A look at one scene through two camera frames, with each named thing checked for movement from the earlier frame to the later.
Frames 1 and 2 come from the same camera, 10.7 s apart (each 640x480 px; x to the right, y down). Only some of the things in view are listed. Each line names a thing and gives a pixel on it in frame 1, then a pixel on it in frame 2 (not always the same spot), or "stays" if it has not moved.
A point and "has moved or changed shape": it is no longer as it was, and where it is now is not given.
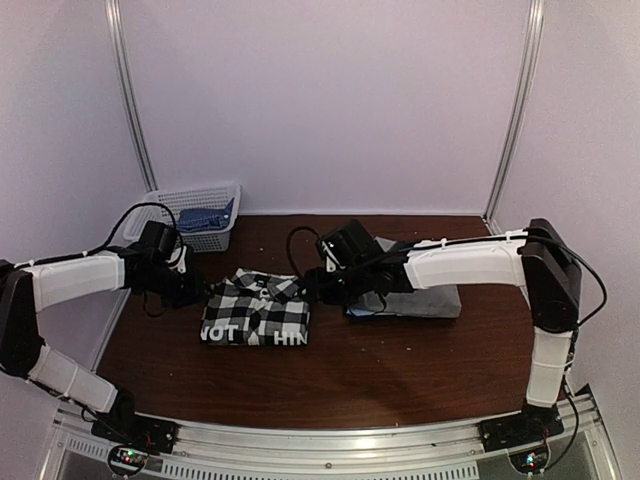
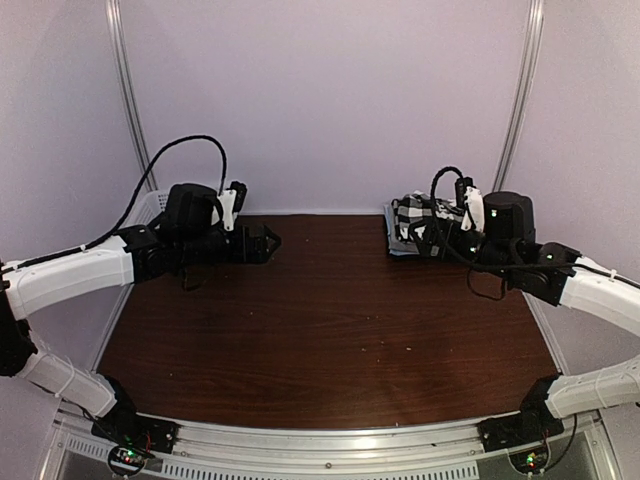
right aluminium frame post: [524, 88] stays
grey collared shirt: [433, 302] has moved or changed shape
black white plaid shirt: [249, 308] to [413, 209]
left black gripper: [194, 290] to [243, 255]
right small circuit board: [530, 460] stays
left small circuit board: [127, 459] stays
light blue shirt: [358, 313] has moved or changed shape
